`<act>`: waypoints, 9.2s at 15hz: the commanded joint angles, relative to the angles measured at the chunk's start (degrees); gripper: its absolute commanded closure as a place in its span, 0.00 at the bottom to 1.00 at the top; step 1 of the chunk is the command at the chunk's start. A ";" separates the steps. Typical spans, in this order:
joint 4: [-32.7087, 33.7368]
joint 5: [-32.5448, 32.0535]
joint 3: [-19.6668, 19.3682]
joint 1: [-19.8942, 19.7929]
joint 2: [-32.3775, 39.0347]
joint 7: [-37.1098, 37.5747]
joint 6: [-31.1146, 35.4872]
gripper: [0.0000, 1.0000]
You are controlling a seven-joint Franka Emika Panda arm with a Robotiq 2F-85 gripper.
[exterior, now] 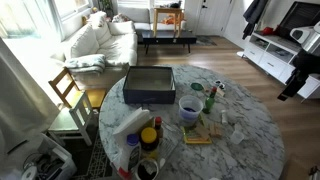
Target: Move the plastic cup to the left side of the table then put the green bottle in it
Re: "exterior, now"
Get hanging dark jacket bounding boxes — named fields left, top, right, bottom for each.
left=242, top=0, right=268, bottom=40

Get wooden block near lid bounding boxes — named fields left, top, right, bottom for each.
left=217, top=88, right=225, bottom=97

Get brown jar yellow lid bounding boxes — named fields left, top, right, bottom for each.
left=140, top=127, right=159, bottom=159

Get wooden chair yellow seat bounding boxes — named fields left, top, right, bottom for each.
left=48, top=68, right=106, bottom=109

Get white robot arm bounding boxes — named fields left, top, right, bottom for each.
left=278, top=22, right=320, bottom=101

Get yellow animal book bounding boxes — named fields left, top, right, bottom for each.
left=181, top=125, right=212, bottom=144

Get wooden blocks beside book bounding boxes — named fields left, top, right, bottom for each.
left=209, top=123, right=222, bottom=138

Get wooden stool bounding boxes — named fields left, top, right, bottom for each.
left=153, top=7, right=183, bottom=37

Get black white small object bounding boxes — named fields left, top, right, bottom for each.
left=215, top=80, right=225, bottom=90

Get white tv cabinet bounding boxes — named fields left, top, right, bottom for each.
left=242, top=31, right=320, bottom=99

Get dark blue cardboard box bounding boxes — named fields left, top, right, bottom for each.
left=123, top=66, right=176, bottom=104

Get clear plastic cup blue lid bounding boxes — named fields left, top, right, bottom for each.
left=178, top=95, right=203, bottom=126

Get small white tube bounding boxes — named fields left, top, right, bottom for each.
left=221, top=110, right=228, bottom=125

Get white storage bin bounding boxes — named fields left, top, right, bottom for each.
left=0, top=134, right=77, bottom=180

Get red capped sauce bottle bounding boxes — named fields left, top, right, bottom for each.
left=155, top=116, right=163, bottom=138

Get green glass bottle red cap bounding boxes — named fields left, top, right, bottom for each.
left=203, top=87, right=217, bottom=114

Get black coffee table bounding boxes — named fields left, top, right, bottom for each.
left=142, top=30, right=197, bottom=49

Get white sofa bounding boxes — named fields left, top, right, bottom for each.
left=49, top=6, right=188, bottom=89

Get grey folded blanket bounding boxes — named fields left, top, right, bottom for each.
left=64, top=54, right=106, bottom=74

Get white cup dark contents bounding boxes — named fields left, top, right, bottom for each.
left=135, top=158, right=159, bottom=180

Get small clear measuring cup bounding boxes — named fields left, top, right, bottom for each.
left=230, top=124, right=244, bottom=144

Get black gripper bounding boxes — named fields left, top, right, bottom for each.
left=278, top=50, right=320, bottom=101

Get white small chair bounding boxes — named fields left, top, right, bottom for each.
left=48, top=92, right=93, bottom=146

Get wooden blocks on book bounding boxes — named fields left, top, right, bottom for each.
left=195, top=124, right=209, bottom=140

